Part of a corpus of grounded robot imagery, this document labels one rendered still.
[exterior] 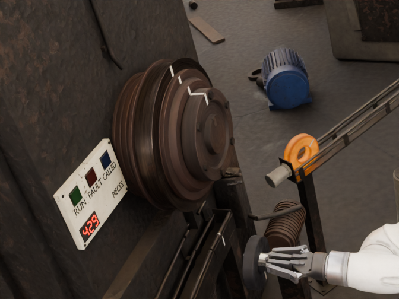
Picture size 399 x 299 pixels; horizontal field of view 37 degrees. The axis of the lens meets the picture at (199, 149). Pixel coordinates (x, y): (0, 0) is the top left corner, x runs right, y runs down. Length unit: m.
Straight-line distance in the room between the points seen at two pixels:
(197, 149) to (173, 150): 0.07
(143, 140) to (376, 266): 0.69
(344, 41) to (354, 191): 1.62
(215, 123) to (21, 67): 0.61
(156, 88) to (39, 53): 0.35
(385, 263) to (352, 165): 1.92
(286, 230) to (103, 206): 0.87
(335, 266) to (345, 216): 1.52
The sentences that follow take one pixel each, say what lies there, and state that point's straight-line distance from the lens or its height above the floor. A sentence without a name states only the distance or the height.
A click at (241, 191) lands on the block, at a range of 2.18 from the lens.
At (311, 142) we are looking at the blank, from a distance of 2.34.
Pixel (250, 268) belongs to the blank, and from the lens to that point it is 1.65.
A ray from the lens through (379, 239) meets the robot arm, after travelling 1.71.
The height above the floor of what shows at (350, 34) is 0.23.
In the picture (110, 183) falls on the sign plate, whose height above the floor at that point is 1.13.
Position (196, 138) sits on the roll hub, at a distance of 1.65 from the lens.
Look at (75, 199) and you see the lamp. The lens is 1.53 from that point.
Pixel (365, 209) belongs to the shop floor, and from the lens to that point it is 3.15.
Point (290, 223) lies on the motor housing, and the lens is 2.31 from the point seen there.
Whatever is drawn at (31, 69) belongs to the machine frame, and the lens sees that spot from 1.45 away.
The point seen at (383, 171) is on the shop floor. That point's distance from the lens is 3.40.
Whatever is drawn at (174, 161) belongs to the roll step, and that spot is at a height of 1.13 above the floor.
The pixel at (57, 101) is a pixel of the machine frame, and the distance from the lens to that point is 1.52.
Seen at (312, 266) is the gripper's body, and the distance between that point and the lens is 1.63.
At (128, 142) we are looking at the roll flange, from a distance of 1.68.
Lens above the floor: 1.98
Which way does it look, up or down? 30 degrees down
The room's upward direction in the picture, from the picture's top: 16 degrees counter-clockwise
